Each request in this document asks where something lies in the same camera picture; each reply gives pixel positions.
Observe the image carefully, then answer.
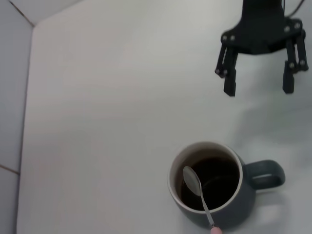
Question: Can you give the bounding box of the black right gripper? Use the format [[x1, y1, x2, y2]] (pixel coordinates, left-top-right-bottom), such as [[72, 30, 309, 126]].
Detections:
[[214, 0, 309, 97]]

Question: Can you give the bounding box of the pink handled metal spoon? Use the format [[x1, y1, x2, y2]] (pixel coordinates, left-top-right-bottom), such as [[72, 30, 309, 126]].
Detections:
[[183, 166, 223, 234]]

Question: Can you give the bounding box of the grey ceramic coffee cup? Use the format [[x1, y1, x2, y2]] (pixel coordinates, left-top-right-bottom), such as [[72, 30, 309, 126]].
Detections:
[[167, 140, 286, 233]]

